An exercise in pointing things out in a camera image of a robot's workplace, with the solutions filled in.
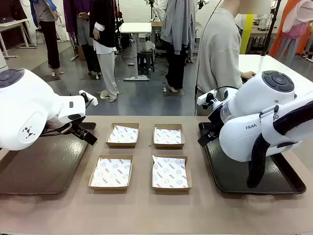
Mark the mannequin in purple garment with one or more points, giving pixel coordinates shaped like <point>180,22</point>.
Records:
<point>84,31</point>

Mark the brown cardboard carton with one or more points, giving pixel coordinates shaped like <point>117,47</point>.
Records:
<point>81,52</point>

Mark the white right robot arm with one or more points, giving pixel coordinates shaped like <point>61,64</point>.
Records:
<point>256,93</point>

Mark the large white table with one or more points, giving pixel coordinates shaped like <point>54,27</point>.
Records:
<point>256,63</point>

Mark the person's right hand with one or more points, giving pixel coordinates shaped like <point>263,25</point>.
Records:
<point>248,75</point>

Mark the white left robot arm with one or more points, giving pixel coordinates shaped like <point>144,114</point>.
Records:
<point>24,105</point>

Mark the white printed paper liner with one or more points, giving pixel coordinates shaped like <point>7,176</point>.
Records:
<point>170,171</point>
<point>123,134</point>
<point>112,171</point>
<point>168,135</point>

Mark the mannequin in black jacket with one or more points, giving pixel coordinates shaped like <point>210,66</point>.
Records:
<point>105,24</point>

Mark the white side table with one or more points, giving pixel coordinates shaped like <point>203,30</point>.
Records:
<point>12,24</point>

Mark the white standing desk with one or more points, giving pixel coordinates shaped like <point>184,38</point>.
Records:
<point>135,27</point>

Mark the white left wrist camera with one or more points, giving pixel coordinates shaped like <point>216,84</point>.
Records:
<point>95,101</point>

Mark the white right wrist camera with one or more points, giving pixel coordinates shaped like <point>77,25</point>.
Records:
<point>203,98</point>

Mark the black plastic stool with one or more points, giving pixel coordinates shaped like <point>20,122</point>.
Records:
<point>145,61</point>

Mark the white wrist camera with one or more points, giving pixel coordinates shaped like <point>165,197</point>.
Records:
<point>203,98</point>
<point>95,101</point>

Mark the white plastic bag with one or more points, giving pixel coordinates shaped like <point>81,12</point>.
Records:
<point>148,46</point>

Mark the black tripod pole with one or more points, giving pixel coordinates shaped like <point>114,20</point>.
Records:
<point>269,36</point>

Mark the person in beige sweater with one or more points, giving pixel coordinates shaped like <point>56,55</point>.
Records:
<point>217,61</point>

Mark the brown cardboard food box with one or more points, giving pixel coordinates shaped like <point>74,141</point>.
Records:
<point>121,145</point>
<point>107,188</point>
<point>168,146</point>
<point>171,189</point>

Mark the mannequin in grey cardigan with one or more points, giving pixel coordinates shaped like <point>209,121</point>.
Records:
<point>176,29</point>

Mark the yellow panel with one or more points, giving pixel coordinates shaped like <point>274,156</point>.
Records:
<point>245,36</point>

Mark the mannequin in black trousers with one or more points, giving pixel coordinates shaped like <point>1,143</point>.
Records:
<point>50,36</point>

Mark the dark brown plastic tray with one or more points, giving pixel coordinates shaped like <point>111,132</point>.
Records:
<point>44,166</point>

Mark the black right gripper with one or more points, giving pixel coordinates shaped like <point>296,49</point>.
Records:
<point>215,120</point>

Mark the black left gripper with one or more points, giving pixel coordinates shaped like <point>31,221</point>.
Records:
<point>78,127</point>

